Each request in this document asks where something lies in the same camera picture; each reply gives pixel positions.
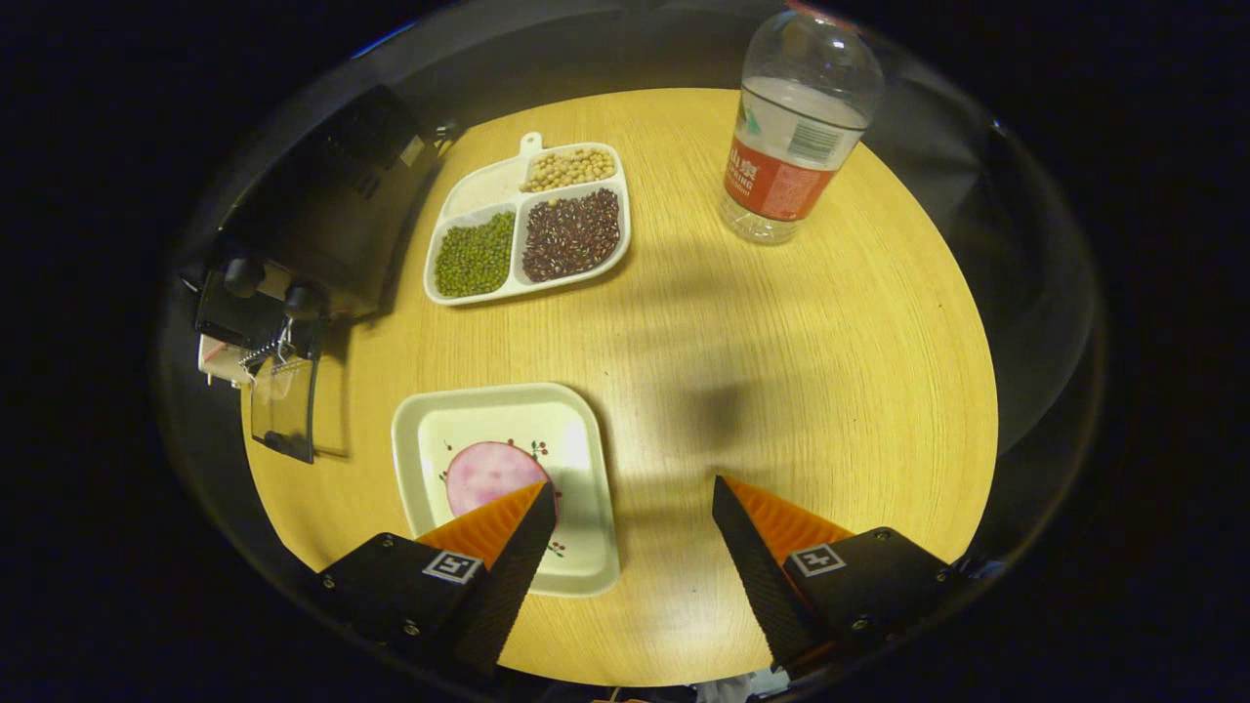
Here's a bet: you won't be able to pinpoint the pink ham slice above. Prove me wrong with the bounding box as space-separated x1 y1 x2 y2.
444 441 560 518

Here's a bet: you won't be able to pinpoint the cream square plate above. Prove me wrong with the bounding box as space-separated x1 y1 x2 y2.
391 382 621 598

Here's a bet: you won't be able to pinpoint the green mung beans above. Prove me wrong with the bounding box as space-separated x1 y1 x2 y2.
434 210 517 299

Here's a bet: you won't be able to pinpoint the white divided dish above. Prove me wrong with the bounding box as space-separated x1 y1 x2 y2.
423 132 633 307

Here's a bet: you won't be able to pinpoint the black electric oven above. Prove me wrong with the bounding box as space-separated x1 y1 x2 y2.
190 86 460 465

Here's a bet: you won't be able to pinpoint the small white appliance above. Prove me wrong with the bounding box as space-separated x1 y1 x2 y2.
198 335 257 389

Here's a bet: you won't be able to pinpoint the clear water bottle red label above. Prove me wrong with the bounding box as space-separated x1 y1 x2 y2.
720 5 885 245

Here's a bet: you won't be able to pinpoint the yellow soybeans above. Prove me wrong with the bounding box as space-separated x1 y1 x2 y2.
521 146 617 193

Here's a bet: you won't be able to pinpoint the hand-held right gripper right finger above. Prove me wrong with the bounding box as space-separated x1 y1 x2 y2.
711 476 963 680

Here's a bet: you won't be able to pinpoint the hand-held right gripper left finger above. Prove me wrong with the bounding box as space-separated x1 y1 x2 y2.
317 480 560 675

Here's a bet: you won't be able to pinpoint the dark red beans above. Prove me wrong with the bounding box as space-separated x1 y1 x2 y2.
521 187 623 284

